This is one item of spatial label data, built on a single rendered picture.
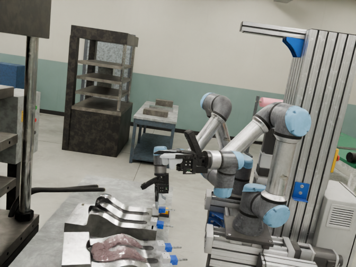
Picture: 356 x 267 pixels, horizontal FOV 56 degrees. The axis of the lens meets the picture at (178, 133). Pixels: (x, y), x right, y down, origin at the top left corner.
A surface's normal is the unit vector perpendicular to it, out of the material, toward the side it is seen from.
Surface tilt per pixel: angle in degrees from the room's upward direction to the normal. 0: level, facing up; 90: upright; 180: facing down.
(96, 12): 90
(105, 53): 90
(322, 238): 90
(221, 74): 90
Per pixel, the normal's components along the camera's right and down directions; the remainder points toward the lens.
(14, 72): -0.02, 0.22
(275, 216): 0.33, 0.38
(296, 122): 0.37, 0.13
